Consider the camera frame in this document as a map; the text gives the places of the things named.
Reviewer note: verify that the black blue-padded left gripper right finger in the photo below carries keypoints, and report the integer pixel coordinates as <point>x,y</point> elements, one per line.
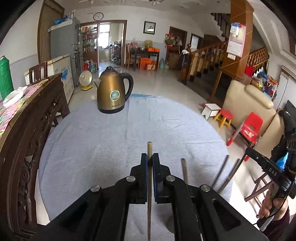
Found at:
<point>199,213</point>

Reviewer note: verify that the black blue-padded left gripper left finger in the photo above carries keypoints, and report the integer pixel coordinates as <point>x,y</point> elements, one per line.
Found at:
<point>100,213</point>

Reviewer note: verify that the person's right hand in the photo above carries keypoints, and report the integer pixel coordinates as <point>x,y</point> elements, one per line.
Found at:
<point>268,202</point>

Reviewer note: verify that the red plastic child chair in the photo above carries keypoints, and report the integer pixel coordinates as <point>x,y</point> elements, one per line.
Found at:
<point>249,129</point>

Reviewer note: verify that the light blue table cloth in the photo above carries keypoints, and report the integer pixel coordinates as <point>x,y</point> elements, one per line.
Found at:
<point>92,148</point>

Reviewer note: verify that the red round stool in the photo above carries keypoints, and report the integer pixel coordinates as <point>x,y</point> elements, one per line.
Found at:
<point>224,117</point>

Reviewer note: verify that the beige sofa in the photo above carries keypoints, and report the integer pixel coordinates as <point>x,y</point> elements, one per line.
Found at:
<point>242,100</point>

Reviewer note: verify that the small white stool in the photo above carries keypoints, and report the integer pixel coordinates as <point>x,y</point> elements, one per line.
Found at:
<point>210,110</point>

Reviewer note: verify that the carved dark wooden bench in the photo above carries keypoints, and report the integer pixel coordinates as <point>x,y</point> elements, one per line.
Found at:
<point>22,144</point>

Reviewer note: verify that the gold electric kettle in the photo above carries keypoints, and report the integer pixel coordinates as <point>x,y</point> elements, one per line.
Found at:
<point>113,90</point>

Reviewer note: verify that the wooden stair railing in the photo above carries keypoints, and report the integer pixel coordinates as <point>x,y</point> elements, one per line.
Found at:
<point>201,61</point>

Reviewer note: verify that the small yellow fan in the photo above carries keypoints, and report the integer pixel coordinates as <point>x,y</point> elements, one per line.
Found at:
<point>85,80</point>

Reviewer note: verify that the white chest freezer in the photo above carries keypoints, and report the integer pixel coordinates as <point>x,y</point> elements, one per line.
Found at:
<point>55,66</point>

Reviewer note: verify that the green plastic jug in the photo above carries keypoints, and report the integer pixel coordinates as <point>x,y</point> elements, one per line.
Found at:
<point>6,84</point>

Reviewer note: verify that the grey refrigerator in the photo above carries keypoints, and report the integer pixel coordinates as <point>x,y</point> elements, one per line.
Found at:
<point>67,40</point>

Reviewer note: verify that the wall calendar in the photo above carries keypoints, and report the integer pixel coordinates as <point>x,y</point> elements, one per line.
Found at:
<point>236,39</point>

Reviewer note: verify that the framed wall picture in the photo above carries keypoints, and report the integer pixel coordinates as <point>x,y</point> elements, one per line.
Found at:
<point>149,28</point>

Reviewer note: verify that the round wall clock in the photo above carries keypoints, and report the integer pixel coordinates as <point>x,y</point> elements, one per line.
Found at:
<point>98,16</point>

